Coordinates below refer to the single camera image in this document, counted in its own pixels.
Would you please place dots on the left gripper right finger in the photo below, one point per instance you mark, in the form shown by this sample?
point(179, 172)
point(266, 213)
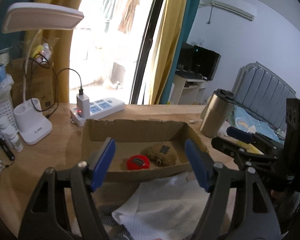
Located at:
point(238, 206)

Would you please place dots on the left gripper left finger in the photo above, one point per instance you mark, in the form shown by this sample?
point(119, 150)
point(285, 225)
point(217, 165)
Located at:
point(46, 214)

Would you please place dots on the white textured cloth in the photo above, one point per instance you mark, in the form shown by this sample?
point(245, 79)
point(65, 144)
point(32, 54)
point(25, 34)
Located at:
point(166, 208)

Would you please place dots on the brown fuzzy pouch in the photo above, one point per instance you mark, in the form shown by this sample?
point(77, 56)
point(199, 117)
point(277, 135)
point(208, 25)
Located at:
point(161, 154)

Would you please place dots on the yellow tissue pack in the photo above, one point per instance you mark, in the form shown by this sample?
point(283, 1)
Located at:
point(249, 147)

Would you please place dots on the blue cartoon bedsheet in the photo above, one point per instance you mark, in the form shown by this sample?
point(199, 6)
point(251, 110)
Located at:
point(240, 119)

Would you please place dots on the black small flashlight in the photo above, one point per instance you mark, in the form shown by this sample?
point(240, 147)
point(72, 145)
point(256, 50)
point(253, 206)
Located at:
point(7, 150)

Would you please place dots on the grey bed headboard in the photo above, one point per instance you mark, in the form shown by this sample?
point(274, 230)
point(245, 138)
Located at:
point(263, 94)

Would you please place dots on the white pill bottle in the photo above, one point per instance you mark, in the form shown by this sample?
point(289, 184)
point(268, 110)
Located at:
point(15, 141)
point(6, 128)

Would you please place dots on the steel travel mug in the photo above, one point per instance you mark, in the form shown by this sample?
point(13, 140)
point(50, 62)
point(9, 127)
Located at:
point(219, 106)

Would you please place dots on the white usb charger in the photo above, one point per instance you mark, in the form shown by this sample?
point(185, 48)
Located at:
point(83, 106)

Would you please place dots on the white plastic basket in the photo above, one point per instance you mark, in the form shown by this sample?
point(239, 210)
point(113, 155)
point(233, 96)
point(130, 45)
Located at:
point(6, 109)

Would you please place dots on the brown cardboard box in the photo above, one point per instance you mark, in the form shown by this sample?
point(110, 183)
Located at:
point(132, 137)

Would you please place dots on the white power strip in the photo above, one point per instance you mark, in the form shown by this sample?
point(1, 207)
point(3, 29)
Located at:
point(98, 109)

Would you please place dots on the white desk cabinet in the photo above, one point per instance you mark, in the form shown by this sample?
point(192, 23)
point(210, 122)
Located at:
point(186, 91)

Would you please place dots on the brown cardboard carton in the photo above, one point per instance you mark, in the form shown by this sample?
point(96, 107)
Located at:
point(39, 82)

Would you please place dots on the black monitor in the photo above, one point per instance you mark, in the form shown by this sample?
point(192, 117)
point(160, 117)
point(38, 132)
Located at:
point(196, 62)

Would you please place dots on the yellow right curtain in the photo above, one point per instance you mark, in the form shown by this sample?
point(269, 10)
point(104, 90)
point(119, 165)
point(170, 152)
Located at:
point(164, 50)

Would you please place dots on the wall air conditioner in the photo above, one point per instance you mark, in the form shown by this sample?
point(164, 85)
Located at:
point(238, 7)

